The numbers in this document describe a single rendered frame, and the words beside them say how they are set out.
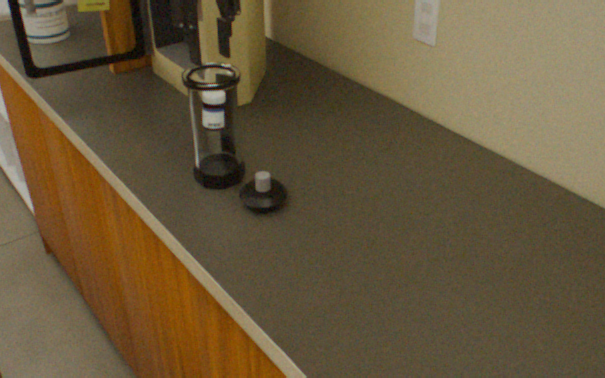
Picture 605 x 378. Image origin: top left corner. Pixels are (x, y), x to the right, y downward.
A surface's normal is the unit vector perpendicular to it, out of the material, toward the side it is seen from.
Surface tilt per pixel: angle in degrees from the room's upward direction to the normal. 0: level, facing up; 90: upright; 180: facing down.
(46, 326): 0
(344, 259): 0
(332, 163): 0
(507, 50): 90
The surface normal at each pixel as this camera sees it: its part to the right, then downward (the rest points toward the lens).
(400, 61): -0.80, 0.32
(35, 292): 0.00, -0.84
